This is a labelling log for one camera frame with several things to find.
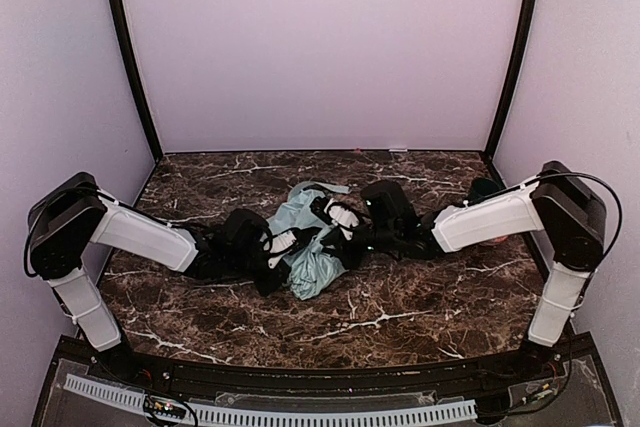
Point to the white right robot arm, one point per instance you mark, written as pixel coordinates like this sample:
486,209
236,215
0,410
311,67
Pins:
557,201

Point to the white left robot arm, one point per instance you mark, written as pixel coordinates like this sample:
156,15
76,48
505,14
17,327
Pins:
78,213

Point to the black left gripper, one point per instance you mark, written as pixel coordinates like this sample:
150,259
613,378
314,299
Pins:
275,279

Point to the black front table rail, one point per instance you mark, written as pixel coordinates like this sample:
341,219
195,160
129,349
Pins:
485,375

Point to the black right corner post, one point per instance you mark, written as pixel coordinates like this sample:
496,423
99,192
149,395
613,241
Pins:
515,63

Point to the dark green mug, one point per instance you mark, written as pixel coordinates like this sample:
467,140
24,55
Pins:
482,188

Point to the grey slotted cable duct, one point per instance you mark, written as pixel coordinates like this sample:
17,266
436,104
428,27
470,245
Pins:
244,410

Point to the black and mint umbrella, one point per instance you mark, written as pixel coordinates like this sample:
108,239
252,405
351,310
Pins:
312,270

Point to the black left corner post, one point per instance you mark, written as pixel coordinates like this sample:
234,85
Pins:
128,56

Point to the black corner post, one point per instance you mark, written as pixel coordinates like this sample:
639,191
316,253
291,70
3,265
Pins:
128,56
515,63

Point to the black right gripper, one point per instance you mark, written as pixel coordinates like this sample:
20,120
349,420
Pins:
333,229

